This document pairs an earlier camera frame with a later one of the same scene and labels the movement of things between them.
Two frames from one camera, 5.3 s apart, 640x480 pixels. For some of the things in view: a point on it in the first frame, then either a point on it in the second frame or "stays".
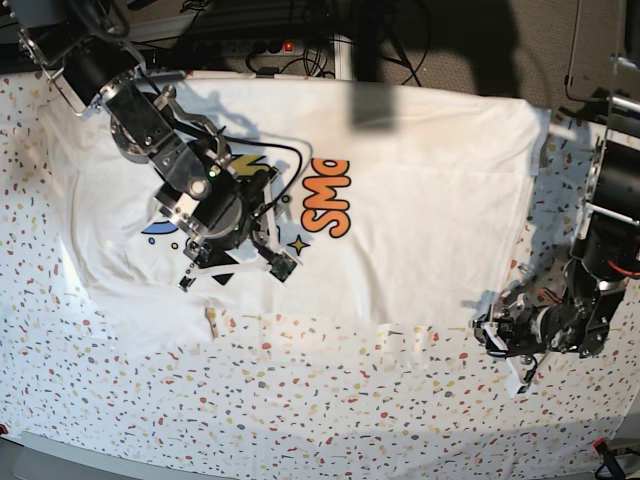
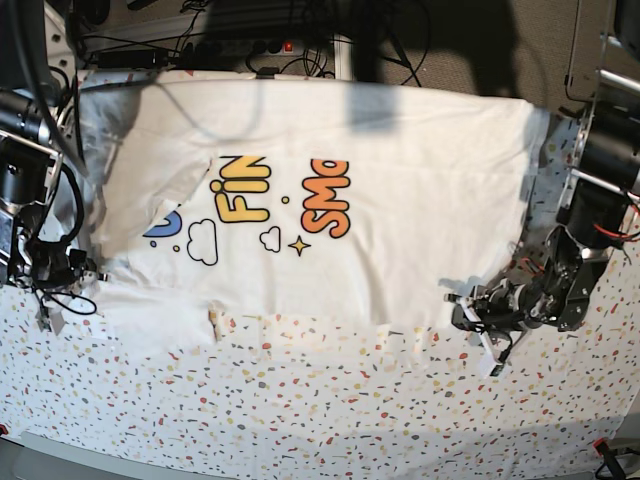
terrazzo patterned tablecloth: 86,372 stays
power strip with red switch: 248,47 stays
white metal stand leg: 343,57 stays
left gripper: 226,212 -> 56,266
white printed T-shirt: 408,203 stays
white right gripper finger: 516,386 -> 491,361
